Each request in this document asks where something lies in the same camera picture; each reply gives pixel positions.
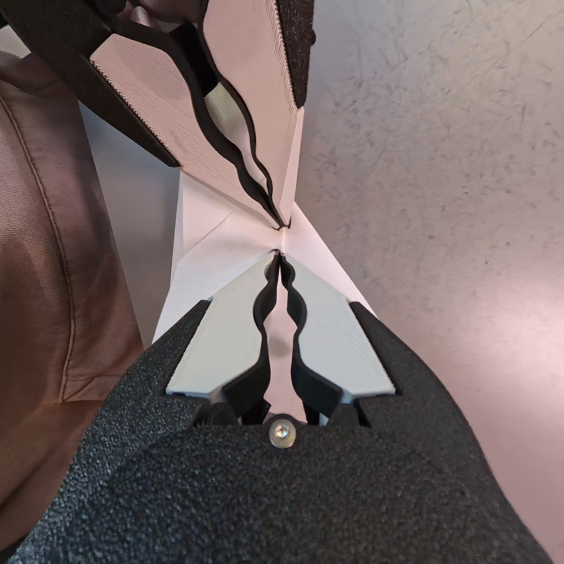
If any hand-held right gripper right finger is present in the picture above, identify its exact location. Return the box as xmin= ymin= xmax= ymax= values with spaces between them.
xmin=281 ymin=253 xmax=397 ymax=420

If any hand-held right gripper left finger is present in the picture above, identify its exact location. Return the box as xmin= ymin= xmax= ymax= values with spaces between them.
xmin=164 ymin=249 xmax=281 ymax=419

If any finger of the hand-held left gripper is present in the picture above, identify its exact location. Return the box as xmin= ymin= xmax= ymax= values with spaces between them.
xmin=89 ymin=34 xmax=283 ymax=231
xmin=200 ymin=0 xmax=306 ymax=229

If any white paper sheet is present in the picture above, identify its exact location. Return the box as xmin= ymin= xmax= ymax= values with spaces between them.
xmin=152 ymin=81 xmax=378 ymax=424

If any person's left hand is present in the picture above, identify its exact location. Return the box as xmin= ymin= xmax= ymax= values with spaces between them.
xmin=127 ymin=0 xmax=206 ymax=26

